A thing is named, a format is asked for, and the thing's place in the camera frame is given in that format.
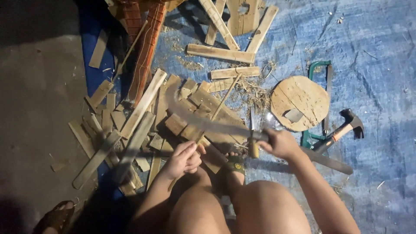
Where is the red-brown wooden beam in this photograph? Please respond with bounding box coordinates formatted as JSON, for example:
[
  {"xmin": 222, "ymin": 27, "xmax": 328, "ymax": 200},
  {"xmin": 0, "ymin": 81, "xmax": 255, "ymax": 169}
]
[
  {"xmin": 126, "ymin": 2, "xmax": 167, "ymax": 108},
  {"xmin": 122, "ymin": 0, "xmax": 143, "ymax": 46}
]

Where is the pile of wooden slats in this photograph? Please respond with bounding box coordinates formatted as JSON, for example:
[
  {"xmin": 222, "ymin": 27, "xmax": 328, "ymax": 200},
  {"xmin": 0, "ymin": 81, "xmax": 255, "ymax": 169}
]
[{"xmin": 68, "ymin": 68, "xmax": 249, "ymax": 197}]

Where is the dark flat wooden lath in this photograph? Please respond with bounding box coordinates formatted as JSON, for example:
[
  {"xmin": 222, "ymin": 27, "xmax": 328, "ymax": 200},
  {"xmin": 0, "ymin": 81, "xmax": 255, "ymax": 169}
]
[{"xmin": 88, "ymin": 29, "xmax": 109, "ymax": 69}]

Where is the person's left hand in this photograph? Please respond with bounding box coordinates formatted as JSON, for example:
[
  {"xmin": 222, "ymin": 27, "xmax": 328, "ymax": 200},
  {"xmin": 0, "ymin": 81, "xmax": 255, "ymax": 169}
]
[{"xmin": 161, "ymin": 141, "xmax": 207, "ymax": 181}]

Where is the person's right hand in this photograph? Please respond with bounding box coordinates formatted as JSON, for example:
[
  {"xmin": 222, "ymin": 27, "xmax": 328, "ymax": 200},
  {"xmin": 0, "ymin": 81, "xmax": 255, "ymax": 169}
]
[{"xmin": 257, "ymin": 128, "xmax": 304, "ymax": 161}]

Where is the green hacksaw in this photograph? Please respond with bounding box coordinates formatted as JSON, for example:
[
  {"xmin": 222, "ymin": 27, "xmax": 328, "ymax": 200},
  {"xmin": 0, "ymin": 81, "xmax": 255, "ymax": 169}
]
[{"xmin": 300, "ymin": 60, "xmax": 333, "ymax": 150}]

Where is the person's right leg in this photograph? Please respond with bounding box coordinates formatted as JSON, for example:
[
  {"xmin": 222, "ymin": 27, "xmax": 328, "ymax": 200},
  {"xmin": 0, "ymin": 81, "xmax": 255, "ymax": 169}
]
[{"xmin": 224, "ymin": 152, "xmax": 312, "ymax": 234}]

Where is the small grey flat piece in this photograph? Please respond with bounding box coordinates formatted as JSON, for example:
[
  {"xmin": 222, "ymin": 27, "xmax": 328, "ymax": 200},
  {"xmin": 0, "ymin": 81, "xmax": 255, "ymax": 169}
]
[{"xmin": 284, "ymin": 108, "xmax": 304, "ymax": 123}]

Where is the black claw hammer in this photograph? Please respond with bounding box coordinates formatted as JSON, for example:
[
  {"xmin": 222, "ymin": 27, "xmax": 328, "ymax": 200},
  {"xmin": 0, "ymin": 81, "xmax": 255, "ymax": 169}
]
[{"xmin": 312, "ymin": 109, "xmax": 365, "ymax": 155}]

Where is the long thin wooden rod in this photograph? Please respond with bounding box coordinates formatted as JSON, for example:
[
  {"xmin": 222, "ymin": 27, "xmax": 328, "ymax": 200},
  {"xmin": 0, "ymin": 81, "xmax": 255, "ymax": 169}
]
[{"xmin": 111, "ymin": 20, "xmax": 148, "ymax": 83}]

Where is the small knife with wooden handle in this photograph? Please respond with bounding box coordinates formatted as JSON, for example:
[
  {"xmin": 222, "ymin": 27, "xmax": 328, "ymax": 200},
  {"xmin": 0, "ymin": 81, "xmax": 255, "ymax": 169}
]
[{"xmin": 248, "ymin": 107, "xmax": 260, "ymax": 160}]

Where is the pale wooden plank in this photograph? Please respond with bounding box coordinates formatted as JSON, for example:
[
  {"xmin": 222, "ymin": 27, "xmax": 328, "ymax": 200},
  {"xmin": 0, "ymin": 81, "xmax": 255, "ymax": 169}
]
[
  {"xmin": 186, "ymin": 44, "xmax": 256, "ymax": 64},
  {"xmin": 204, "ymin": 0, "xmax": 227, "ymax": 46},
  {"xmin": 245, "ymin": 5, "xmax": 279, "ymax": 54},
  {"xmin": 210, "ymin": 66, "xmax": 261, "ymax": 80}
]

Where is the wooden board with hole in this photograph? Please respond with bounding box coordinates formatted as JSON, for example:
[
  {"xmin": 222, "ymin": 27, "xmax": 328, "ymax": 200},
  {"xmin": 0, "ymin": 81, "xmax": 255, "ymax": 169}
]
[{"xmin": 226, "ymin": 0, "xmax": 265, "ymax": 36}]

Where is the brown sandal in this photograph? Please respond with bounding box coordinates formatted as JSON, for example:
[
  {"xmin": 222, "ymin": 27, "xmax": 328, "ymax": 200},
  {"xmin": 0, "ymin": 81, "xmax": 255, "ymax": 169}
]
[{"xmin": 32, "ymin": 200, "xmax": 76, "ymax": 234}]

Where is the green sandal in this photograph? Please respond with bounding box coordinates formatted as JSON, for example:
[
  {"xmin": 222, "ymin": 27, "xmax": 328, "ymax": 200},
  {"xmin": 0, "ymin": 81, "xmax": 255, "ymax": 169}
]
[{"xmin": 224, "ymin": 155, "xmax": 246, "ymax": 176}]

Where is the blue tarpaulin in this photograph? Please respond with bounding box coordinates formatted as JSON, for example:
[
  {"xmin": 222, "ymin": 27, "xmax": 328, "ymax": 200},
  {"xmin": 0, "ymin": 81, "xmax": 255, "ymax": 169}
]
[{"xmin": 78, "ymin": 0, "xmax": 416, "ymax": 234}]

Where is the grey flat metal bar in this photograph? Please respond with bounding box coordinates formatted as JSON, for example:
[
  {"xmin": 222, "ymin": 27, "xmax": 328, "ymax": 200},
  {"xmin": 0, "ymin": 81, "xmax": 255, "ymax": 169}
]
[{"xmin": 301, "ymin": 146, "xmax": 354, "ymax": 176}]

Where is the round wooden disc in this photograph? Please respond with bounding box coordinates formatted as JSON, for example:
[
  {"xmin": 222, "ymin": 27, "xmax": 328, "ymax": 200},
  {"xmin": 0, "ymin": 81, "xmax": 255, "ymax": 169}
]
[{"xmin": 270, "ymin": 75, "xmax": 331, "ymax": 132}]

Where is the curved steel machete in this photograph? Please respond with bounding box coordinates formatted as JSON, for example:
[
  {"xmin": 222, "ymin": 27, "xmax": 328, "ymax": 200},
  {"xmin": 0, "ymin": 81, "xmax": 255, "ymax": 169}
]
[{"xmin": 164, "ymin": 83, "xmax": 270, "ymax": 142}]

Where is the small wood chip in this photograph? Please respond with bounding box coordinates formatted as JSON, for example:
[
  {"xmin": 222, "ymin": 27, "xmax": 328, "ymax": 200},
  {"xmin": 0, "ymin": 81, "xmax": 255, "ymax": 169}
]
[{"xmin": 50, "ymin": 161, "xmax": 67, "ymax": 173}]

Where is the person's left leg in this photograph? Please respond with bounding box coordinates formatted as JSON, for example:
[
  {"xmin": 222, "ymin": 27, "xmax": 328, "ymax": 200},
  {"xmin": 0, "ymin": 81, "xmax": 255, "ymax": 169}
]
[{"xmin": 166, "ymin": 167, "xmax": 231, "ymax": 234}]

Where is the notched wooden strip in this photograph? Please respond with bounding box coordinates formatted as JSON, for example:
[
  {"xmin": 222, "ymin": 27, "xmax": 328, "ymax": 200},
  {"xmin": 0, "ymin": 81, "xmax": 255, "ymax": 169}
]
[{"xmin": 198, "ymin": 0, "xmax": 240, "ymax": 51}]

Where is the heap of wood shavings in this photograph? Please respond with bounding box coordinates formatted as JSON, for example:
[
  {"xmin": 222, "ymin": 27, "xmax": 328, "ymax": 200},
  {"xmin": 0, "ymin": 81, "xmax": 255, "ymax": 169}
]
[{"xmin": 236, "ymin": 60, "xmax": 277, "ymax": 108}]

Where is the thin bamboo stick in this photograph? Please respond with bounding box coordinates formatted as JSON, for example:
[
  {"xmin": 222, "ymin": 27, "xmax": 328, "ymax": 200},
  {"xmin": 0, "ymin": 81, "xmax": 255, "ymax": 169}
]
[{"xmin": 167, "ymin": 73, "xmax": 242, "ymax": 192}]

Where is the person's leg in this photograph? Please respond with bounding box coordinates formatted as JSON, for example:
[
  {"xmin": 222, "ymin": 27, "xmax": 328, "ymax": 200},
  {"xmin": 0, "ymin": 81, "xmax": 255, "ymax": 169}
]
[
  {"xmin": 224, "ymin": 152, "xmax": 312, "ymax": 234},
  {"xmin": 166, "ymin": 167, "xmax": 231, "ymax": 234}
]

